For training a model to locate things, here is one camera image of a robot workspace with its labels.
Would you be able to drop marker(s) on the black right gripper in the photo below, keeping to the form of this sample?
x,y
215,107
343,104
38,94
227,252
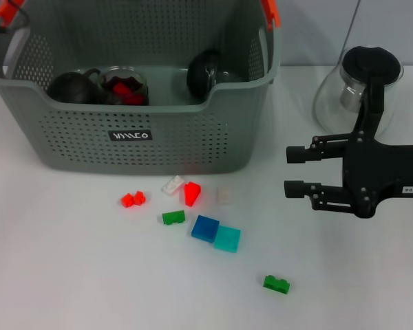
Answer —
x,y
382,172

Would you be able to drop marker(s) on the green toy brick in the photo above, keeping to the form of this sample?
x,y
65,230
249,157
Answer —
x,y
275,283
172,218

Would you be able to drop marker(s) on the black round object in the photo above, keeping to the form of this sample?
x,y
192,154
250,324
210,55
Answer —
x,y
203,74

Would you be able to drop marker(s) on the orange-red small toy brick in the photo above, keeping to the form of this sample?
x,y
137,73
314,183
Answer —
x,y
126,201
139,198

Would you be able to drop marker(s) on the dark red curved toy brick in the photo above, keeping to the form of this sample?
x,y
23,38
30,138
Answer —
x,y
121,88

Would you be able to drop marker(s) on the grey perforated plastic storage basket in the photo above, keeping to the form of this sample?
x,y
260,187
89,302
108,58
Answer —
x,y
158,151

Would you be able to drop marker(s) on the white toy brick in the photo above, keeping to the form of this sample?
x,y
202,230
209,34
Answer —
x,y
223,195
172,185

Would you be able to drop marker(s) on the cyan flat toy brick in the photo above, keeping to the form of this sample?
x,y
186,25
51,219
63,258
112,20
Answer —
x,y
227,239

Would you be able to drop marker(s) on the red sloped toy brick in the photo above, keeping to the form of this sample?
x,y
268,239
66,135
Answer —
x,y
191,194

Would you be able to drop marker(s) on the blue flat toy brick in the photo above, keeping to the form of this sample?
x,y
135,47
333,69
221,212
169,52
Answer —
x,y
204,228

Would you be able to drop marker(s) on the dark clay teapot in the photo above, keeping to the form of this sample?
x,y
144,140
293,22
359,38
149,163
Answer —
x,y
69,90

